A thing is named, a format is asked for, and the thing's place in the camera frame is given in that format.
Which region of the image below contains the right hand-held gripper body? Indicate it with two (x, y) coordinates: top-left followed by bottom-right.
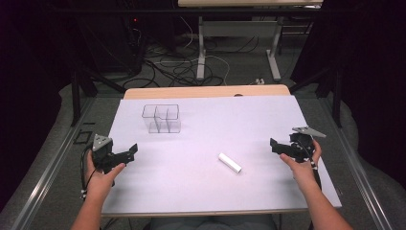
(287, 126), (327, 165)

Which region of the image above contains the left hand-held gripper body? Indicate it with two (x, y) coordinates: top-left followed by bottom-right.
(90, 133), (117, 175)

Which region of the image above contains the clear plastic compartment organizer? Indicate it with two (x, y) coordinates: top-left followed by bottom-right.
(141, 103), (182, 134)

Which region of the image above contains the white cylindrical tube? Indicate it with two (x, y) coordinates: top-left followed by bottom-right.
(217, 152), (243, 174)

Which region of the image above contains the person's right hand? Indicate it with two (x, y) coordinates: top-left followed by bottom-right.
(279, 138), (322, 190)

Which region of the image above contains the person's left hand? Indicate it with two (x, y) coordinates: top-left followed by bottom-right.
(84, 149), (127, 200)

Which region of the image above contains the black metal stand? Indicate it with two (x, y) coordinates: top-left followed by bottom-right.
(288, 63), (344, 128)
(70, 65), (127, 127)

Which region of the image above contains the white table mat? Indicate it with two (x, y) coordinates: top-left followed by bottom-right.
(101, 95), (343, 215)

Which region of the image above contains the wooden table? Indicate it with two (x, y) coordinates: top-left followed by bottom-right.
(101, 83), (343, 219)

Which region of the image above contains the black computer tower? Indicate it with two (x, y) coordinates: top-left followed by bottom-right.
(85, 13), (145, 76)

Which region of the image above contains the white-framed background desk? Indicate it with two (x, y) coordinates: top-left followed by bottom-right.
(177, 0), (324, 82)

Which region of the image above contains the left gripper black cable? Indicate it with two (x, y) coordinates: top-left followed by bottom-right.
(79, 144), (98, 201)

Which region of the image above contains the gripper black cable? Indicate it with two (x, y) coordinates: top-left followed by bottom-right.
(79, 144), (98, 201)
(298, 140), (323, 192)

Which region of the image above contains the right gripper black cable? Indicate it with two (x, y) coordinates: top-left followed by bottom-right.
(298, 140), (323, 192)

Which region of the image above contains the aluminium floor rail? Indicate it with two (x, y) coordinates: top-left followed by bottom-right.
(11, 97), (97, 230)
(320, 97), (396, 230)

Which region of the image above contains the tangle of floor cables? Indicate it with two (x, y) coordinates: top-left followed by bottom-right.
(123, 15), (261, 90)

